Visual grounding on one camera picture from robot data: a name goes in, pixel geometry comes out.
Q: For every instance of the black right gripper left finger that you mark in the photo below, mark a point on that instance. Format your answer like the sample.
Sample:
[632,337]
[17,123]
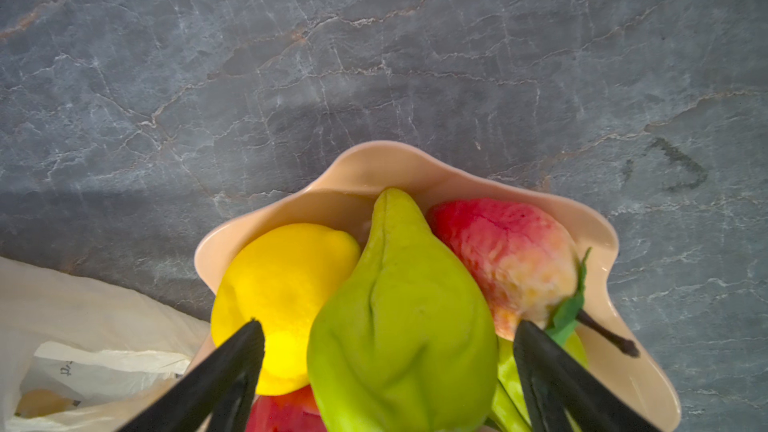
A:
[219,391]

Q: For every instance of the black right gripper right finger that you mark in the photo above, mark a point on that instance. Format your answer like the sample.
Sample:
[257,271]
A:
[558,390]

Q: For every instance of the yellow fake lemon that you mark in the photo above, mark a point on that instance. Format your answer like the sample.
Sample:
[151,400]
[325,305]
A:
[282,279]

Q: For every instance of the green fake pear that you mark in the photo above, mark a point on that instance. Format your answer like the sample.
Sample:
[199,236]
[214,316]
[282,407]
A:
[407,343]

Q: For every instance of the translucent banana print plastic bag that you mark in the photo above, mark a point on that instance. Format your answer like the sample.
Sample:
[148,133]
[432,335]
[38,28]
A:
[78,354]

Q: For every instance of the pink fake dragon fruit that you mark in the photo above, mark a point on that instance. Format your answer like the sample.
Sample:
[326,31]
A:
[293,412]

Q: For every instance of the peach wavy fruit bowl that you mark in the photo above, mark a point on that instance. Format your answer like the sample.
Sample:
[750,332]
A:
[343,196]

